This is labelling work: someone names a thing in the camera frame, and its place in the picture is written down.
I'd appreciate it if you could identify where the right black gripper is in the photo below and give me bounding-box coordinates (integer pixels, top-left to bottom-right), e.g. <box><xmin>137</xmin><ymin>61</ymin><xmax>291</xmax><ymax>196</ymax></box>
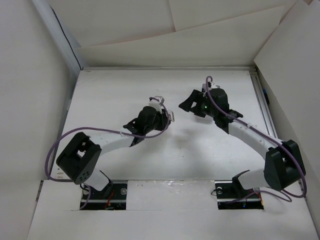
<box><xmin>178</xmin><ymin>89</ymin><xmax>218</xmax><ymax>118</ymax></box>

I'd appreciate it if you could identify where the pink white eraser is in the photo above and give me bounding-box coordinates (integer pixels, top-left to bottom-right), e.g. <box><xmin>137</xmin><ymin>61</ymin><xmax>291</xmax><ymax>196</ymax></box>
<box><xmin>167</xmin><ymin>110</ymin><xmax>175</xmax><ymax>123</ymax></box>

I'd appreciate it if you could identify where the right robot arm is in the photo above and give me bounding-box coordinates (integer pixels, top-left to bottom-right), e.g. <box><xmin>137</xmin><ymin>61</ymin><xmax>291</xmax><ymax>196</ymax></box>
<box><xmin>179</xmin><ymin>87</ymin><xmax>307</xmax><ymax>202</ymax></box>

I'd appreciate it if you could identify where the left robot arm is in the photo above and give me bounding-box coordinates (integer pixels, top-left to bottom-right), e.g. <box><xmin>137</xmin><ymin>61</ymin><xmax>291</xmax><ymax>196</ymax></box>
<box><xmin>56</xmin><ymin>106</ymin><xmax>174</xmax><ymax>199</ymax></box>

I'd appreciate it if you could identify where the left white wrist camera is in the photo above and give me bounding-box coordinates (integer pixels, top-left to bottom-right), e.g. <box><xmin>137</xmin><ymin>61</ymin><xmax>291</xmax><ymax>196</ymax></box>
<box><xmin>148</xmin><ymin>96</ymin><xmax>165</xmax><ymax>113</ymax></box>

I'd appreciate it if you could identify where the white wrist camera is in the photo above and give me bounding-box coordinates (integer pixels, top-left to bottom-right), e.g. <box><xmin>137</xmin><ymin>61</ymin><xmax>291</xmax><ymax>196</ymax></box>
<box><xmin>207</xmin><ymin>82</ymin><xmax>220</xmax><ymax>90</ymax></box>
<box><xmin>148</xmin><ymin>96</ymin><xmax>165</xmax><ymax>113</ymax></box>

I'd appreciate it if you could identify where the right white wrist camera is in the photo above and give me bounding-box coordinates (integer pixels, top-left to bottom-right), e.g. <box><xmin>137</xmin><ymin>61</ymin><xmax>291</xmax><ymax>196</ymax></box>
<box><xmin>207</xmin><ymin>82</ymin><xmax>220</xmax><ymax>90</ymax></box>

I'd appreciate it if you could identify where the aluminium frame rail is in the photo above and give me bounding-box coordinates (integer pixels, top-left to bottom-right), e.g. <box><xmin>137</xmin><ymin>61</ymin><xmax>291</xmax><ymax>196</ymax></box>
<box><xmin>249</xmin><ymin>68</ymin><xmax>291</xmax><ymax>178</ymax></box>

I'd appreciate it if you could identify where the blue object on rail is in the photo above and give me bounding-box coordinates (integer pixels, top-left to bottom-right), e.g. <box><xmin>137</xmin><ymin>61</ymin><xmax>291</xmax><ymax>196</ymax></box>
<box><xmin>262</xmin><ymin>88</ymin><xmax>270</xmax><ymax>105</ymax></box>

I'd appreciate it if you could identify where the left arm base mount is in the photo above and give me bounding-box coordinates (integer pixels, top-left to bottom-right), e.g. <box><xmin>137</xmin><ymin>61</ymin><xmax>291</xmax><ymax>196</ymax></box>
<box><xmin>79</xmin><ymin>170</ymin><xmax>128</xmax><ymax>211</ymax></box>

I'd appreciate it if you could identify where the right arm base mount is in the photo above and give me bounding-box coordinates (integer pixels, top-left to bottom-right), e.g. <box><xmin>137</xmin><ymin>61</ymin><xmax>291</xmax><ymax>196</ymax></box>
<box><xmin>211</xmin><ymin>170</ymin><xmax>264</xmax><ymax>210</ymax></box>

